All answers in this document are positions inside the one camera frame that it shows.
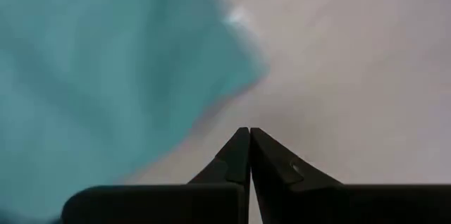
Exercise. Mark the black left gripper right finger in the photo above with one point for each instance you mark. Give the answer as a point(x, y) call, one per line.
point(271, 167)

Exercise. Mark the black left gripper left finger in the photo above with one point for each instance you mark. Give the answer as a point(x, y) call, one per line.
point(234, 164)

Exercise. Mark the turquoise shorts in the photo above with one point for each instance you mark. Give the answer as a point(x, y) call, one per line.
point(105, 76)

